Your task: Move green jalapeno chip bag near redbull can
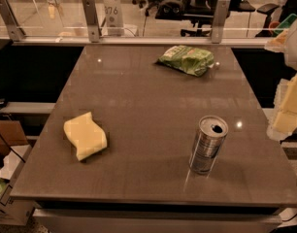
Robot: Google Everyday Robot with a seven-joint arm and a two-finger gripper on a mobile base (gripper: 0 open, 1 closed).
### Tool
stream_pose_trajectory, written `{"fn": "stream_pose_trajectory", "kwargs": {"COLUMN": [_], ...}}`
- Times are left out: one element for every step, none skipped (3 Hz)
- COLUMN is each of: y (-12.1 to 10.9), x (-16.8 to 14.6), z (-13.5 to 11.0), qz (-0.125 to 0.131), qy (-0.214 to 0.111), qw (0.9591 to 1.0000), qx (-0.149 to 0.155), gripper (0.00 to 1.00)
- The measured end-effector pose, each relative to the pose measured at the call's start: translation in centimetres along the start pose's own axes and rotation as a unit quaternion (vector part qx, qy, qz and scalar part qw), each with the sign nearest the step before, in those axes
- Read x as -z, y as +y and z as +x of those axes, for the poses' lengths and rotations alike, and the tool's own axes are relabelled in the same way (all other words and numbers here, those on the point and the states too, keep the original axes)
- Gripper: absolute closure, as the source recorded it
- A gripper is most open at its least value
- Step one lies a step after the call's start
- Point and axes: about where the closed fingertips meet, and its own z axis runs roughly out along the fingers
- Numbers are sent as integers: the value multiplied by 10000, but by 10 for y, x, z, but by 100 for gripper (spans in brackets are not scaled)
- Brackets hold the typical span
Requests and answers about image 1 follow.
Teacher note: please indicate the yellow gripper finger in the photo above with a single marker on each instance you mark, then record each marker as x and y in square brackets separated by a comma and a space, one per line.
[283, 121]

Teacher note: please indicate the green jalapeno chip bag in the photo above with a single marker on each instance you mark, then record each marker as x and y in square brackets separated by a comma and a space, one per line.
[190, 60]

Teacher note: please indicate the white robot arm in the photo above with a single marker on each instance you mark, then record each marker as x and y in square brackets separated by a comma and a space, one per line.
[286, 43]

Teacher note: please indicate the silver redbull can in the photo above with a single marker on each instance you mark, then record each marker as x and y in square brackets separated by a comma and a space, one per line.
[210, 135]

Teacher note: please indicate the black office chair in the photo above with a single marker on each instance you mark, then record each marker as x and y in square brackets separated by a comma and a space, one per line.
[198, 12]

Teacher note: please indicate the yellow sponge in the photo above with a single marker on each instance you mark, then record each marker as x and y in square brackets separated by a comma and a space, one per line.
[85, 135]

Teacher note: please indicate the cardboard box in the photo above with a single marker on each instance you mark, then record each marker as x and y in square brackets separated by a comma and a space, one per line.
[11, 134]

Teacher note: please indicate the white box with label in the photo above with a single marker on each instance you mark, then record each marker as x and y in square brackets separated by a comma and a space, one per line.
[12, 211]

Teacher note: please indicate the white numbered sign post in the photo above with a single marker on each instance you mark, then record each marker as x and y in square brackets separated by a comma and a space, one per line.
[114, 20]

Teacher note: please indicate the middle metal railing post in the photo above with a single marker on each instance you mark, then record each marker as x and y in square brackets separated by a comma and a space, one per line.
[91, 19]

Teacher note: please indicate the left metal railing post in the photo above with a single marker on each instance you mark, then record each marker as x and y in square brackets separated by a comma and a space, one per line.
[15, 32]

